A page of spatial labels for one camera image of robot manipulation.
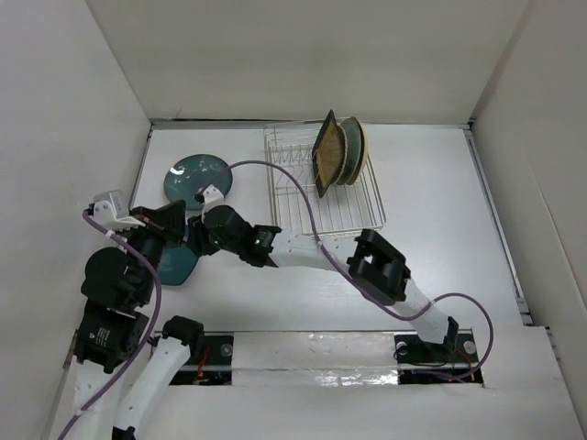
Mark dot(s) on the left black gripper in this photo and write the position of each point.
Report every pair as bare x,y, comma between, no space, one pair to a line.
170,219

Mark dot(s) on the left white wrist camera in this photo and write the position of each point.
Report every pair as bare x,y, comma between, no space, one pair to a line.
110,211

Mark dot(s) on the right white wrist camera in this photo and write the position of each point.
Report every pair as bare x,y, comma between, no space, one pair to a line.
209,196

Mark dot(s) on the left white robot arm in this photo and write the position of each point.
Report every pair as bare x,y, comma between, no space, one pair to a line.
122,370

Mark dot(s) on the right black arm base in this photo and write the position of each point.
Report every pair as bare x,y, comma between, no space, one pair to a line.
419,364

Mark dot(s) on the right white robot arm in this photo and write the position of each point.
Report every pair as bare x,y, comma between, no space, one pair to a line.
368,262

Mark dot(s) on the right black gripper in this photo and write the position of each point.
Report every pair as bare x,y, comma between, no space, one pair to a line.
198,239

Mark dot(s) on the light green flower plate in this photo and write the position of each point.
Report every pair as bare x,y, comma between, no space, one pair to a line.
354,150

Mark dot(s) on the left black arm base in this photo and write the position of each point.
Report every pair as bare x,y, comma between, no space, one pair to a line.
213,368

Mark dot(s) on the silver wire dish rack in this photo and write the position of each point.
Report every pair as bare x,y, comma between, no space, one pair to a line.
345,209

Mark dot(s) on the black square amber plate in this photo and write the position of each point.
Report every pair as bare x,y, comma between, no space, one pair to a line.
326,155

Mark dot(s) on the woven bamboo round plate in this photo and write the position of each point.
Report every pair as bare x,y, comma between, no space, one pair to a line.
344,138

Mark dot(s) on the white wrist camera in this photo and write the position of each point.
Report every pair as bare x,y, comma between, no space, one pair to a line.
110,211
209,196

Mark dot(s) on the dark teal oval plate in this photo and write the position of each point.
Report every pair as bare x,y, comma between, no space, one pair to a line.
176,265

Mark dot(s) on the dark teal round plate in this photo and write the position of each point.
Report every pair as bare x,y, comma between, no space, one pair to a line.
186,177

